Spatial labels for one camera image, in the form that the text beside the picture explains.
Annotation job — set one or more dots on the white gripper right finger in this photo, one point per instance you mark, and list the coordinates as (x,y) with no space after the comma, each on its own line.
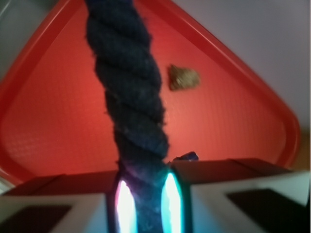
(235,196)

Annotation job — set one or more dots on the red plastic tray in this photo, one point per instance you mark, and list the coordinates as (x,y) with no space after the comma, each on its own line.
(53,118)

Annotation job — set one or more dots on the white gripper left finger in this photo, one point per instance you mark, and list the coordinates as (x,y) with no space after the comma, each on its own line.
(81,203)

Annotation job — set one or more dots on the brown rock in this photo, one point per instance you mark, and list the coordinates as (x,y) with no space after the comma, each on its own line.
(182,78)

